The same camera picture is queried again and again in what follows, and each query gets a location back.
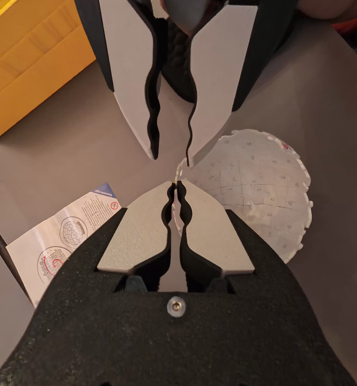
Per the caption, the black padded wrist rest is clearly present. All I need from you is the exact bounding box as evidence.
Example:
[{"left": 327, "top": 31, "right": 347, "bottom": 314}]
[{"left": 160, "top": 18, "right": 198, "bottom": 104}]

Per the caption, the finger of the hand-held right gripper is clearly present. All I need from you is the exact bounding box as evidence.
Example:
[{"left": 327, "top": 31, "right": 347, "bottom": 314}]
[
  {"left": 186, "top": 4, "right": 259, "bottom": 168},
  {"left": 99, "top": 0, "right": 162, "bottom": 160}
]

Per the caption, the red orange item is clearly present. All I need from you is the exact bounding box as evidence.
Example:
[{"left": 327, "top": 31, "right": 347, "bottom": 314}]
[{"left": 335, "top": 13, "right": 357, "bottom": 35}]

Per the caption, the yellow plastic bin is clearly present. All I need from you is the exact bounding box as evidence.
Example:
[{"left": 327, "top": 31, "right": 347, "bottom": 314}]
[{"left": 0, "top": 0, "right": 96, "bottom": 142}]

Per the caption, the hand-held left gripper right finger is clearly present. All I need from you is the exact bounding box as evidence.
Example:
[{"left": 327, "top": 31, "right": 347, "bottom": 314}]
[{"left": 177, "top": 180, "right": 255, "bottom": 276}]

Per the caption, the half-built colourful puzzle ball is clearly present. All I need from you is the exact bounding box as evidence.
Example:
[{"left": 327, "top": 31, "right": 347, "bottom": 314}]
[{"left": 172, "top": 129, "right": 313, "bottom": 264}]

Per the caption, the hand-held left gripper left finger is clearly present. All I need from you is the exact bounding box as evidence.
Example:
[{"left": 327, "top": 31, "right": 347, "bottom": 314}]
[{"left": 97, "top": 181, "right": 175, "bottom": 275}]

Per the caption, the folded paper instruction leaflet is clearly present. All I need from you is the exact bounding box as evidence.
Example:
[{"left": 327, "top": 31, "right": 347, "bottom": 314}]
[{"left": 5, "top": 182, "right": 122, "bottom": 307}]

